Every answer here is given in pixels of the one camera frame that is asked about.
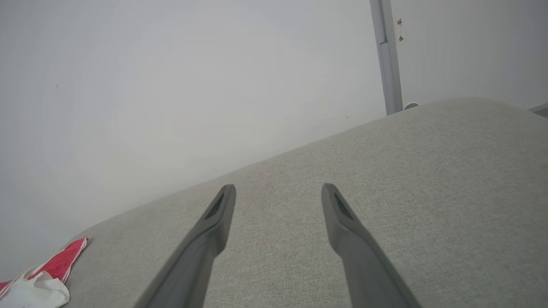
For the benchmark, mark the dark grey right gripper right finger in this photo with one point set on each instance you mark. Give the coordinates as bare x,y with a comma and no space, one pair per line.
364,265

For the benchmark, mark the light grey fabric sofa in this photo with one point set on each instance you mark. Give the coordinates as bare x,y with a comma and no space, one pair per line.
428,192

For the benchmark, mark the grey wall conduit pipe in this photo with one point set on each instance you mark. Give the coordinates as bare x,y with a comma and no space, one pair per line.
387,55

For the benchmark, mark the white round pipe bracket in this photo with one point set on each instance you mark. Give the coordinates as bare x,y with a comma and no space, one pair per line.
411,105

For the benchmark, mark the red and white jersey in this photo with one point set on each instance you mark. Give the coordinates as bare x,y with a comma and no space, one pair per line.
38,284

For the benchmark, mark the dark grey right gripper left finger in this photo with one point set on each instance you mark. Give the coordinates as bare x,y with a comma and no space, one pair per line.
192,261

